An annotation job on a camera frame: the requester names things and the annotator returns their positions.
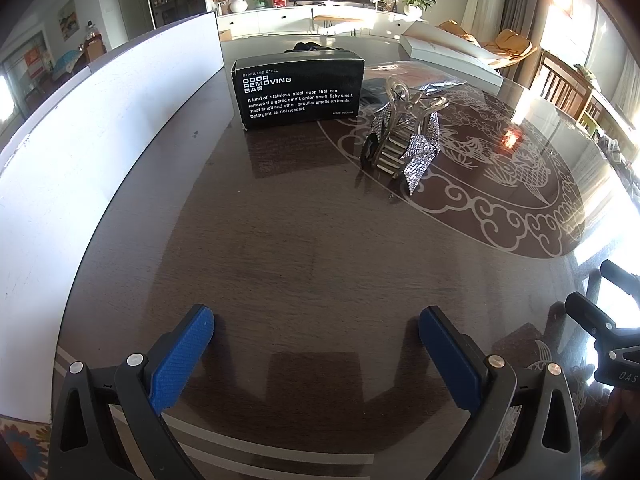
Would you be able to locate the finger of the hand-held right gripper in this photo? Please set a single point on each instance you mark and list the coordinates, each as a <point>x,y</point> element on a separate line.
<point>620,275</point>
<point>590,315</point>

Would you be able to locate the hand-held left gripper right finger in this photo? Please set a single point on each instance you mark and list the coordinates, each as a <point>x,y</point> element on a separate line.
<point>450,360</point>

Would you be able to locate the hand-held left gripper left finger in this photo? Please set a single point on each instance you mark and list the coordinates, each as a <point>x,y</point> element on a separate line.
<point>180,360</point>

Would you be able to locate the rhinestone metal hair clip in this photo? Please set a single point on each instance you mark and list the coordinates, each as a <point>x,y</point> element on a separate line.
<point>400,135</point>

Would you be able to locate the white storage box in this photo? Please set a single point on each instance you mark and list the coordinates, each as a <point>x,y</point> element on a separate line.
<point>100,135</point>

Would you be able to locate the clear plastic packet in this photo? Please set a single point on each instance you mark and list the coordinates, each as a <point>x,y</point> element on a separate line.
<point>425,77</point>

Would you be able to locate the black printed box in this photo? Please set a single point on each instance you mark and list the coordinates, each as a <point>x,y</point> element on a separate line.
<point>300,90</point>

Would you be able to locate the pile of clutter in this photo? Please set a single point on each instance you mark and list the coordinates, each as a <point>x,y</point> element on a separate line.
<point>620,152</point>

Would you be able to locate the wooden chair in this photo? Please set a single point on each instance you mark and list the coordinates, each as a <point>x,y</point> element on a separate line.
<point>610,120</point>
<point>560,85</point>

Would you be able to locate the white sheer curtain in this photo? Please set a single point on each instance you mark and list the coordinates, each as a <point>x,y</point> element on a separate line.
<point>627,80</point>

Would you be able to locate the tan lounge chair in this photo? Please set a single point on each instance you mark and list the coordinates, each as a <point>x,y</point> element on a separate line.
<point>510,42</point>

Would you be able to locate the white flat box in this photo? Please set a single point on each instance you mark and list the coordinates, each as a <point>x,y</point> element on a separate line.
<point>450,55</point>

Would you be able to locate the grey curtain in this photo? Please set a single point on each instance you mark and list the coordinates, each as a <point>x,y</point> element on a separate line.
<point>525,0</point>

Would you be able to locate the dining table with cloth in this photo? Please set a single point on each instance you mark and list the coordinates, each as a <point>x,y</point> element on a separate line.
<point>65,64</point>

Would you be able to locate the cardboard box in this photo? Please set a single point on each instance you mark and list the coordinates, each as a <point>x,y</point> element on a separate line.
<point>225,35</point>

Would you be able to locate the leafy plant in white pot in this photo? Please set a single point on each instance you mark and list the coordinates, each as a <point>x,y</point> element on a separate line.
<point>415,0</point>

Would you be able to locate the white television cabinet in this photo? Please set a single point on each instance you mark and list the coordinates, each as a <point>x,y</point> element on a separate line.
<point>270,20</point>

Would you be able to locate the white round vase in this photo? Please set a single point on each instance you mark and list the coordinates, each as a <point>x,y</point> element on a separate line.
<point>239,5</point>

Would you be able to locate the wooden bench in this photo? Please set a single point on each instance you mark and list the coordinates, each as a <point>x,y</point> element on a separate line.
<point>335,19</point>

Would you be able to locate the framed wall painting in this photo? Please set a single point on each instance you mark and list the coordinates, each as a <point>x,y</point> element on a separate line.
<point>68,19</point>

